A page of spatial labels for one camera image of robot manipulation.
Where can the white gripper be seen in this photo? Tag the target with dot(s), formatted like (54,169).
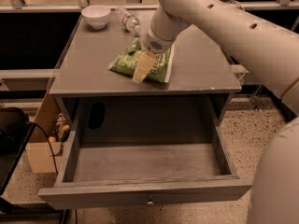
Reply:
(154,43)

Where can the green jalapeno chip bag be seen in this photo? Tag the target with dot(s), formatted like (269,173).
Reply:
(127,61)

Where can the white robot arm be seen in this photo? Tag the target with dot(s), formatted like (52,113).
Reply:
(271,54)

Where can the grey open top drawer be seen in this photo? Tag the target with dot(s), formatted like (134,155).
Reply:
(127,174)

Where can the clear plastic water bottle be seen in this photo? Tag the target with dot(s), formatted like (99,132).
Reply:
(129,21)

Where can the grey wooden cabinet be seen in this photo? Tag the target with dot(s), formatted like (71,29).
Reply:
(113,109)

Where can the white ceramic bowl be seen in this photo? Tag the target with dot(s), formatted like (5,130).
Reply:
(97,16)

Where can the cardboard box with items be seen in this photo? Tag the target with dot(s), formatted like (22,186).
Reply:
(46,146)

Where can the black chair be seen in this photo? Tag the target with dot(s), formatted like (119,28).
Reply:
(15,132)

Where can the metal frame rail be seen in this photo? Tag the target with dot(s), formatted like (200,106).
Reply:
(39,79)

